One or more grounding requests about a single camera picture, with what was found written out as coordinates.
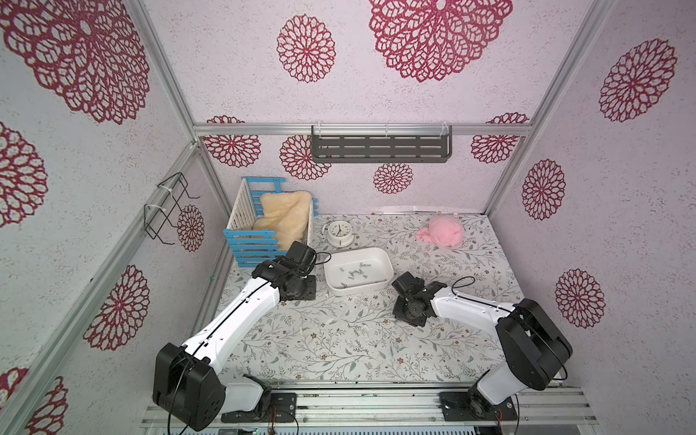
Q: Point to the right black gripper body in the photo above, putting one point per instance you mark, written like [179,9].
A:
[406,307]

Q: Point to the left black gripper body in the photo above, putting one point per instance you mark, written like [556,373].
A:
[304,290]

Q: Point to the white plastic storage box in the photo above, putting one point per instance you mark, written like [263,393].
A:
[358,271]

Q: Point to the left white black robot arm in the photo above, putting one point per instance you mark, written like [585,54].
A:
[187,377]

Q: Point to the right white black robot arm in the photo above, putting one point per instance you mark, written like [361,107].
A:
[534,349]

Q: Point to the blue white slatted crate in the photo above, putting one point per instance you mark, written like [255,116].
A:
[251,247]

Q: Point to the white round alarm clock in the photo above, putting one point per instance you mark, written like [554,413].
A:
[339,233]

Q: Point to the cream fluffy cloth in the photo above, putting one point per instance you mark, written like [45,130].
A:
[286,214]

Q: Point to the pink plush toy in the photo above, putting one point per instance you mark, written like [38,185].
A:
[443,231]

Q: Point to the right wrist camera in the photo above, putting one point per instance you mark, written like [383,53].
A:
[412,288]

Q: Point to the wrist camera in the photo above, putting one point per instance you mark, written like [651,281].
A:
[412,288]
[300,257]

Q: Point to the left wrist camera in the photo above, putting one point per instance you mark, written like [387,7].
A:
[300,257]

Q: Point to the aluminium front rail frame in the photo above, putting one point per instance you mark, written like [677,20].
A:
[351,405]

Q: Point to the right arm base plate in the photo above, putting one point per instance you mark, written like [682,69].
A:
[462,406]

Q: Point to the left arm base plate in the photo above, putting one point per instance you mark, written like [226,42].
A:
[276,407]

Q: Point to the grey wall shelf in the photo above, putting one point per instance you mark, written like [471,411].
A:
[384,148]

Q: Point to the black wire wall rack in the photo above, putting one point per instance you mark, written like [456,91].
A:
[156,216]

